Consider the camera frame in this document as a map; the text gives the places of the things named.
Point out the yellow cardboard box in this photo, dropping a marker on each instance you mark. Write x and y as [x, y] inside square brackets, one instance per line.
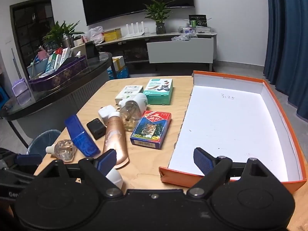
[112, 35]

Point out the white red medicine box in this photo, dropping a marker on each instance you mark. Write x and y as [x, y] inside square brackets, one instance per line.
[63, 56]

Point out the rose gold cosmetic tube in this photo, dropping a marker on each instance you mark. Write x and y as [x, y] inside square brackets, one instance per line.
[114, 137]

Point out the teal adhesive bandage box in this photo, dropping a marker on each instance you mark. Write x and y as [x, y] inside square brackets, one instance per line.
[158, 91]

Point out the dark framed window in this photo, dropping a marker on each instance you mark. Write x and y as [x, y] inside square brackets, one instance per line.
[31, 31]

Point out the white charger plug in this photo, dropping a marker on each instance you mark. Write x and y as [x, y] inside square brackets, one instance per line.
[105, 114]

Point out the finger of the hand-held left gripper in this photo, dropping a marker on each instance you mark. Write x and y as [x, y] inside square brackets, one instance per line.
[28, 159]

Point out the blue plastic case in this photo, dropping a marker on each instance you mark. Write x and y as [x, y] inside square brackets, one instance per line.
[80, 137]

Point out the pale purple plastic container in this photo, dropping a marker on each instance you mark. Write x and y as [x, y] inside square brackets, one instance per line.
[21, 91]

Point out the black charger plug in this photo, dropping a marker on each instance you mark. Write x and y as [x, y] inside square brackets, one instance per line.
[96, 128]

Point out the white router with antennas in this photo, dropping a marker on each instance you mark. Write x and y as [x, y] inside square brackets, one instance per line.
[134, 31]

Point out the small black box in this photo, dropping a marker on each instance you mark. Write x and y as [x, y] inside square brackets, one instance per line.
[91, 49]

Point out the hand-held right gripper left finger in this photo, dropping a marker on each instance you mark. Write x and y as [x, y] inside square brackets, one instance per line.
[105, 161]

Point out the clear crumpled plastic bag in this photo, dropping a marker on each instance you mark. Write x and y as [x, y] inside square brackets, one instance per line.
[184, 37]

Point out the potted plant in dark vase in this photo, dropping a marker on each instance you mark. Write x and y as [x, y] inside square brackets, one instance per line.
[158, 12]

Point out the pink packet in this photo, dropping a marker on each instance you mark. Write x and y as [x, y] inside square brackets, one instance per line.
[43, 54]

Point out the small clear glass bottle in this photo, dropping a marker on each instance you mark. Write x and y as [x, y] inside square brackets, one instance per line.
[63, 150]

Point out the white spray bottle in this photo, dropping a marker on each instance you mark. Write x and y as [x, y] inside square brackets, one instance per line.
[79, 54]

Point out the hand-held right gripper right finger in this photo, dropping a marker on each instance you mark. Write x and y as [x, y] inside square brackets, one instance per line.
[202, 161]

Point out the white red plastic bag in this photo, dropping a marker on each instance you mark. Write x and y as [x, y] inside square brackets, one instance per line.
[95, 35]

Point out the white television stand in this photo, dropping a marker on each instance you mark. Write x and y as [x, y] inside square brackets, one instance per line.
[180, 50]

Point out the orange cardboard box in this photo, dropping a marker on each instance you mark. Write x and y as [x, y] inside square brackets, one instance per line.
[228, 125]

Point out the blue wrapped bottle pack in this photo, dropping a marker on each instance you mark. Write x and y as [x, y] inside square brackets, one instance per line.
[119, 74]

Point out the black green box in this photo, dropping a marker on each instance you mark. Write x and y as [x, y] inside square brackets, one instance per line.
[197, 21]

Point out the purple ornate tray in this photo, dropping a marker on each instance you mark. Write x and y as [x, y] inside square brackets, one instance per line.
[60, 74]

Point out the small white box green label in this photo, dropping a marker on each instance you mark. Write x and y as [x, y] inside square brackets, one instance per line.
[127, 92]

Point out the dark blue curtain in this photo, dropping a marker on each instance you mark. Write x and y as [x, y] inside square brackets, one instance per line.
[288, 41]

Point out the white plug-in heater with bottle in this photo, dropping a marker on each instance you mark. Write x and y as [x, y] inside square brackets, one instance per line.
[133, 110]

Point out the leafy potted plant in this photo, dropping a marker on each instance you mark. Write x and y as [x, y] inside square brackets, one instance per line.
[60, 32]

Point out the dark glass-top table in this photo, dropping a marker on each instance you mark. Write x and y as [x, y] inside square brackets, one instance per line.
[60, 101]

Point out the trash bin with blue bag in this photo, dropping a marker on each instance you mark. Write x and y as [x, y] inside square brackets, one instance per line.
[43, 140]

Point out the white yellow cardboard carton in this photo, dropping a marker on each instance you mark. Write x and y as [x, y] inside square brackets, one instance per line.
[118, 63]

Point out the blue red playing card box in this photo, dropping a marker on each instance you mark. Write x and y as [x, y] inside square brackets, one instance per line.
[150, 130]

